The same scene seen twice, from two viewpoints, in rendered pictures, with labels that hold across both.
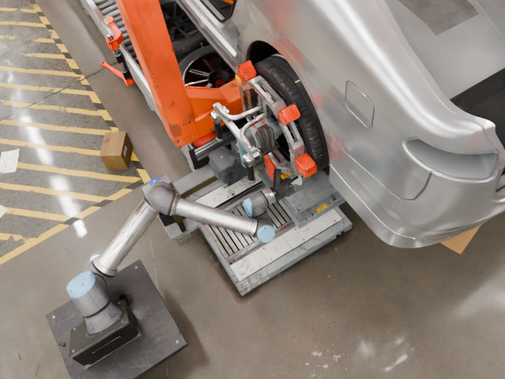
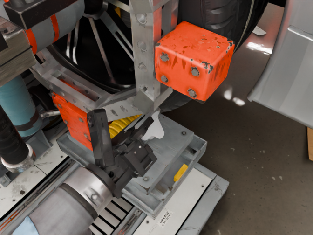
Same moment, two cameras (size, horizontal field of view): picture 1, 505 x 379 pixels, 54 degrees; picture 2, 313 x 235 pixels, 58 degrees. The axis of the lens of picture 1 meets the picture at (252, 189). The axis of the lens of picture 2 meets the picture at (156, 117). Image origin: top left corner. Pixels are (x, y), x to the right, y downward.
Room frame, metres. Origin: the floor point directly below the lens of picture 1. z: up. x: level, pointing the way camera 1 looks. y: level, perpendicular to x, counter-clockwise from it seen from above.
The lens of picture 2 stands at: (1.17, -0.07, 1.13)
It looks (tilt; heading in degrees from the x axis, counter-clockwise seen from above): 51 degrees down; 329
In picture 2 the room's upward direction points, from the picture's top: straight up
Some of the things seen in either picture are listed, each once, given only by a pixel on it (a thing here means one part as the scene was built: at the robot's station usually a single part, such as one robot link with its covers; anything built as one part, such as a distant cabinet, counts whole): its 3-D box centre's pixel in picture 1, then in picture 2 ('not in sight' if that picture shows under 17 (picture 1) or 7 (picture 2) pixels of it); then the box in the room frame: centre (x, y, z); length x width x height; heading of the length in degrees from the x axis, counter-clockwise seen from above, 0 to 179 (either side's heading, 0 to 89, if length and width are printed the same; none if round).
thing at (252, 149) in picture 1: (258, 127); not in sight; (1.57, -0.08, 1.03); 0.19 x 0.18 x 0.11; 112
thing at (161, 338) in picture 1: (122, 337); not in sight; (0.98, 0.88, 0.15); 0.60 x 0.60 x 0.30; 24
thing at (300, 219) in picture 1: (300, 185); (132, 146); (1.77, -0.32, 0.13); 0.50 x 0.36 x 0.10; 22
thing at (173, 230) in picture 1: (169, 207); not in sight; (1.60, 0.50, 0.44); 0.43 x 0.17 x 0.03; 22
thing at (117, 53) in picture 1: (120, 59); not in sight; (3.12, 0.83, 0.30); 0.09 x 0.05 x 0.50; 22
